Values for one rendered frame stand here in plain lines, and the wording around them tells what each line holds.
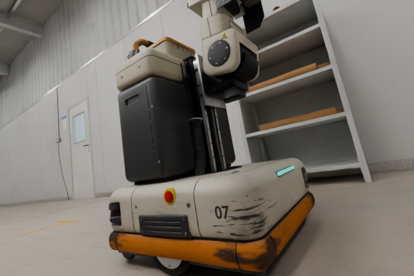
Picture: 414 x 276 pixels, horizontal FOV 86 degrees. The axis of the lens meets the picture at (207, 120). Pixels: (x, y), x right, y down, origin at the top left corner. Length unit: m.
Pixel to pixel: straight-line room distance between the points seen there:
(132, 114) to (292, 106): 1.83
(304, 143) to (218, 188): 1.86
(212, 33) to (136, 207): 0.71
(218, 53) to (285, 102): 1.67
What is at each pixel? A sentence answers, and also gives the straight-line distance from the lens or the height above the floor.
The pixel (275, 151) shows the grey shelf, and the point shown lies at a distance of 2.49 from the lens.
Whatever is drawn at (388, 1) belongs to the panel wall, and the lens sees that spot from 2.64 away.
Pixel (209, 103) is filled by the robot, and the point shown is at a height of 0.57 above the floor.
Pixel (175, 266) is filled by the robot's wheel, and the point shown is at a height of 0.03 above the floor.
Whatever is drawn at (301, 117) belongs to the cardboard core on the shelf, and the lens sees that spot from 2.11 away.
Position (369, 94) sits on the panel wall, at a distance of 2.40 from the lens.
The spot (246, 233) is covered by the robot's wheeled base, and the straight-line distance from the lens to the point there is 0.61.
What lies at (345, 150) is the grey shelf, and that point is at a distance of 2.37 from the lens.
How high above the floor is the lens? 0.33
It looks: 10 degrees up
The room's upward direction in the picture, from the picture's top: 10 degrees counter-clockwise
